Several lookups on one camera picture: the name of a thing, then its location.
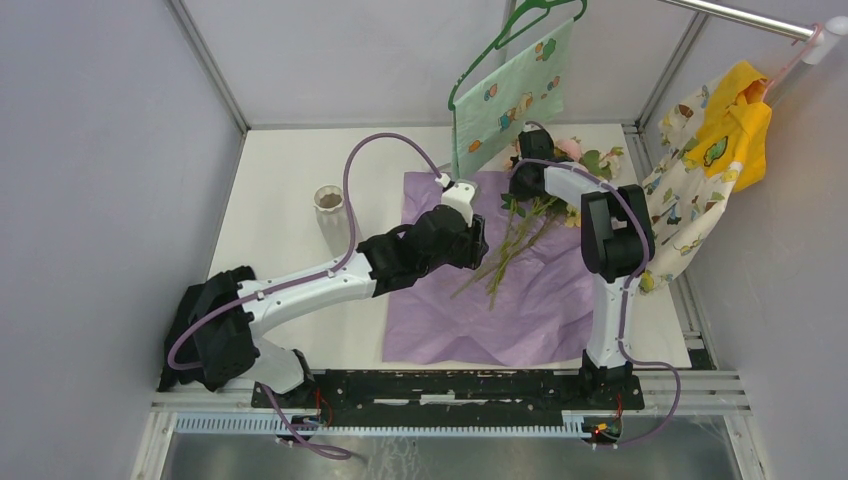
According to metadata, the purple wrapping paper sheet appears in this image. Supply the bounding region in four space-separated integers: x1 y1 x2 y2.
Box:
382 171 593 367

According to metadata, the white ribbed ceramic vase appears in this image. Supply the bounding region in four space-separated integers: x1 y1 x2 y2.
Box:
313 185 362 257

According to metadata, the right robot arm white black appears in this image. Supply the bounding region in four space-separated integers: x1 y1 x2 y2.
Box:
509 128 655 408

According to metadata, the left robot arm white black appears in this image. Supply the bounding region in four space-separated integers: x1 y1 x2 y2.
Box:
162 205 488 408

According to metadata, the yellow flower bunch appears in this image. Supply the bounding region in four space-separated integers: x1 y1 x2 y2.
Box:
451 137 624 309

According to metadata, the green cartoon print cloth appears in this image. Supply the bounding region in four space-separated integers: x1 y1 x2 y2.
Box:
452 20 574 179

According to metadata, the green plastic hanger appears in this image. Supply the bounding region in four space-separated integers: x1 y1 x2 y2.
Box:
447 0 588 113

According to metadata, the yellow cartoon child shirt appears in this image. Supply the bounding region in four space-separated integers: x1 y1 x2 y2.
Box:
639 61 772 295

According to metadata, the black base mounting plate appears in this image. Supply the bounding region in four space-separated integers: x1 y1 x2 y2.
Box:
275 370 645 427

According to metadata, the black cloth bundle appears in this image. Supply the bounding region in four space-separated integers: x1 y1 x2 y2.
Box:
157 266 258 393

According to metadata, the pink plastic hanger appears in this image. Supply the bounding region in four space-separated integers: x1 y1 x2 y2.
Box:
762 23 827 107

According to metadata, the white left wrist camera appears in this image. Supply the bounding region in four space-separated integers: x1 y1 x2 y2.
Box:
435 174 477 227

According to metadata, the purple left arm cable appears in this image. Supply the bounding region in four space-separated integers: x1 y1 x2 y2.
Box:
165 132 454 461

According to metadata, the white slotted cable duct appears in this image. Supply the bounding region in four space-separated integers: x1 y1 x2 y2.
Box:
173 412 596 440

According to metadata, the metal clothes rail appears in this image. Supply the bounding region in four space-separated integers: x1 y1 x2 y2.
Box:
661 0 847 65

